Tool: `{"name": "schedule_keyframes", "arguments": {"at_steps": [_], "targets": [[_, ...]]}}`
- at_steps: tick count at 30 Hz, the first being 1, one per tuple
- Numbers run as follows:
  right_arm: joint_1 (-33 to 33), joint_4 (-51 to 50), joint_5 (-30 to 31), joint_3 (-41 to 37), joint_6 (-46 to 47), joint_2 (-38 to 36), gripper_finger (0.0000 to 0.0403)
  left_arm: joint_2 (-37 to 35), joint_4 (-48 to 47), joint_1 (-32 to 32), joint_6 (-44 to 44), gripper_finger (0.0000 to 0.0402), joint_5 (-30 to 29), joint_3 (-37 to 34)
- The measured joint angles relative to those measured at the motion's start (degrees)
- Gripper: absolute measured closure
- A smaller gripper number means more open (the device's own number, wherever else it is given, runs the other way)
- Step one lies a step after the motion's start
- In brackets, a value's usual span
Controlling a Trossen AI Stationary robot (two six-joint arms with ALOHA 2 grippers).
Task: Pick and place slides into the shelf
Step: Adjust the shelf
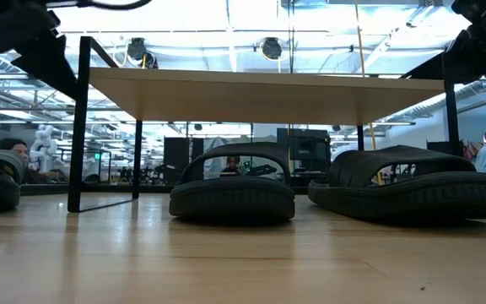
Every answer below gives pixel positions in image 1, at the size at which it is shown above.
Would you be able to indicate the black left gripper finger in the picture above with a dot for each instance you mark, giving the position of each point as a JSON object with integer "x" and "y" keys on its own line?
{"x": 53, "y": 63}

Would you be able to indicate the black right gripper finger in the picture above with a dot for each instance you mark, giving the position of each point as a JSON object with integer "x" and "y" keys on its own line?
{"x": 483, "y": 55}

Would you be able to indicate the wooden shelf with black legs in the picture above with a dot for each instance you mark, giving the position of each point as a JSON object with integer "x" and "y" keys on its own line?
{"x": 268, "y": 97}

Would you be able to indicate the white humanoid robot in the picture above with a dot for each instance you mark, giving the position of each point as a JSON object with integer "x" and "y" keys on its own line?
{"x": 42, "y": 145}

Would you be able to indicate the black round ceiling fixture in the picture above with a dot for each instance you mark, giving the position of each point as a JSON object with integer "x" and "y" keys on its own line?
{"x": 271, "y": 48}
{"x": 137, "y": 50}

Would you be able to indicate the colourful patterned panel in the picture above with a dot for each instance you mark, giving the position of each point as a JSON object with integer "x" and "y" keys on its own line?
{"x": 473, "y": 150}

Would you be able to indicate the black cabinet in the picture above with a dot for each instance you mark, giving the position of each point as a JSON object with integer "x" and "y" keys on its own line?
{"x": 439, "y": 148}

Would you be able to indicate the black rectangular panel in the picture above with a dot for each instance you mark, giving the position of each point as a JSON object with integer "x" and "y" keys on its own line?
{"x": 175, "y": 154}

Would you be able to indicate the black monitor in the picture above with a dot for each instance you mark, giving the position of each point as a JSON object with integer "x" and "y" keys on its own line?
{"x": 302, "y": 145}

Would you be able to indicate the black aluminium rig frame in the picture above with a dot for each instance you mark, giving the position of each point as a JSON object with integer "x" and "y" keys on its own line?
{"x": 99, "y": 188}

